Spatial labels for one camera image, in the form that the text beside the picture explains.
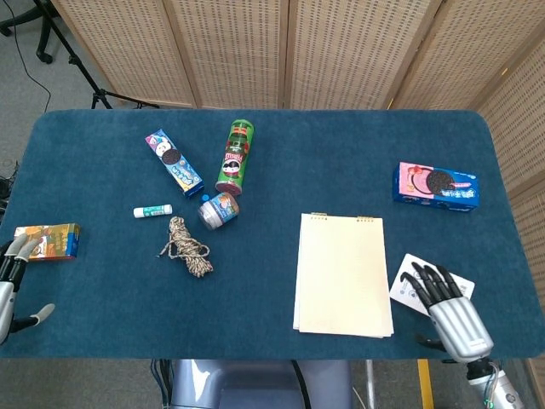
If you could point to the black office chair base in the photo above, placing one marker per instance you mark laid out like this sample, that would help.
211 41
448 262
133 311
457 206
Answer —
42 42

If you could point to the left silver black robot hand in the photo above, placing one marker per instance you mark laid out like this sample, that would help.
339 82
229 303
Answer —
7 298

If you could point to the dark blue table mat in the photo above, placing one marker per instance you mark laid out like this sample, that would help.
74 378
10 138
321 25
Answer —
306 140

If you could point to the white product backing card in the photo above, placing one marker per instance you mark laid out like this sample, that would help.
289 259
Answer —
404 285

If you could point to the cream notepad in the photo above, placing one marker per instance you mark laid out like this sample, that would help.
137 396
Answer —
342 277

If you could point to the black tripod stand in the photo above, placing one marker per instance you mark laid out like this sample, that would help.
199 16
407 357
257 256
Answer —
81 68

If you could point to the silver metal table leg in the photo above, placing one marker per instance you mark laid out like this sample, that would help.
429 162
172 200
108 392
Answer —
370 383

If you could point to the pink and blue Oreo box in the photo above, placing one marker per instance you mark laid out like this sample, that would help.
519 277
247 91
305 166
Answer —
438 187

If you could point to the woven rattan folding screen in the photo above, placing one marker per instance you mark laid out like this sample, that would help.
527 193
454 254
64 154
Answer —
340 51

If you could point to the small silver snack cup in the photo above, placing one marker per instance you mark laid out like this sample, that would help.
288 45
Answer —
218 211

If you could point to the small blue bottle cap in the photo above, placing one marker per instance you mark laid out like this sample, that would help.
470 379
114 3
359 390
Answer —
205 197

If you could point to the yellow table leg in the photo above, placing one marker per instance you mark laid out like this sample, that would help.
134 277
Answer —
426 383

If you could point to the green Pringles can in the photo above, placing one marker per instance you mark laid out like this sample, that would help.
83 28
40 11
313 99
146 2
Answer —
234 157

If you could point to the grey-blue robot torso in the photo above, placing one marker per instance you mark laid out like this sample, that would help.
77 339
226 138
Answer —
255 385

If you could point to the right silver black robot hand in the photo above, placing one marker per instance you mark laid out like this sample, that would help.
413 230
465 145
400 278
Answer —
460 326

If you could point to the white green lip balm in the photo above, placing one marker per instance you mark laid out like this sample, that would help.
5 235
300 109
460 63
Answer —
152 211

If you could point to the slim blue Oreo box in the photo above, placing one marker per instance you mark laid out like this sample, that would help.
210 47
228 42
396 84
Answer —
174 162

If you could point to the orange yellow snack box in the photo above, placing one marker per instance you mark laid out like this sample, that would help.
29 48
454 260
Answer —
55 240

